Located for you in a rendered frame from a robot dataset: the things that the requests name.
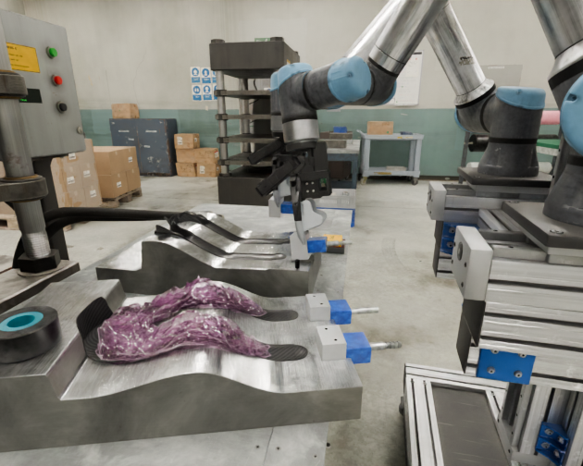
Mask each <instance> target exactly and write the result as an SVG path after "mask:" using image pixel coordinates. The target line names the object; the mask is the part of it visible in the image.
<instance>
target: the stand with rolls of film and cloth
mask: <svg viewBox="0 0 583 466"><path fill-rule="evenodd" d="M540 124H541V125H558V124H560V111H543V114H542V119H541V123H540ZM469 136H470V132H469V131H466V132H465V142H464V149H463V155H462V162H461V167H465V162H466V156H467V149H469V151H470V152H485V151H486V149H487V147H488V144H489V138H490V135H489V134H473V135H472V136H471V137H470V139H469ZM561 136H562V131H561V127H560V128H559V133H558V136H557V135H555V134H539V136H538V140H560V139H561ZM556 157H557V156H555V155H554V156H553V159H552V164H551V163H549V162H539V166H540V169H539V171H541V172H544V173H546V174H548V173H550V175H552V174H553V170H554V166H555V162H556ZM466 167H478V163H468V164H467V165H466ZM463 181H464V178H463V177H462V176H460V175H459V181H458V184H463Z"/></svg>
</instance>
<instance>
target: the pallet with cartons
mask: <svg viewBox="0 0 583 466"><path fill-rule="evenodd" d="M93 152H94V158H95V163H96V168H97V175H98V180H99V186H100V191H101V197H102V202H107V207H108V208H118V207H119V203H120V202H131V201H133V199H132V198H131V197H141V196H143V194H142V188H141V179H140V171H139V167H137V166H138V163H137V155H136V148H135V146H94V147H93Z"/></svg>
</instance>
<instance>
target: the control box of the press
mask: <svg viewBox="0 0 583 466"><path fill-rule="evenodd" d="M0 18H1V21H2V26H3V30H4V35H5V39H6V47H7V51H8V55H9V60H10V64H11V68H12V71H16V73H19V74H21V76H23V77H24V78H25V82H26V87H27V91H28V95H26V97H21V99H19V107H20V111H21V115H22V119H23V124H24V128H25V132H26V137H27V142H28V145H29V150H30V154H31V162H32V166H33V171H34V174H37V175H39V176H43V178H45V180H46V184H47V188H48V194H47V195H46V196H45V197H43V198H42V199H41V200H40V201H41V206H42V209H43V213H44V212H46V211H49V210H52V209H55V208H59V207H58V202H57V197H56V189H55V184H54V180H53V175H52V170H51V163H52V160H53V158H57V157H59V158H61V159H62V158H65V156H68V154H69V153H81V152H84V151H86V145H85V139H84V134H83V128H82V123H81V112H80V107H79V102H78V96H77V91H76V85H75V80H74V74H73V68H72V63H71V57H70V51H69V46H68V36H67V31H66V28H64V27H62V26H58V25H56V24H53V23H49V22H46V21H42V20H39V19H37V18H31V17H27V16H24V15H21V14H18V13H15V12H11V11H8V10H4V9H2V8H0ZM0 162H2V163H3V160H2V156H1V153H0ZM49 245H50V246H49V247H50V249H57V250H59V255H60V260H69V258H68V249H67V244H66V240H65V235H64V230H63V228H62V229H60V230H59V231H58V232H56V233H55V235H54V236H53V237H52V238H51V239H50V240H49Z"/></svg>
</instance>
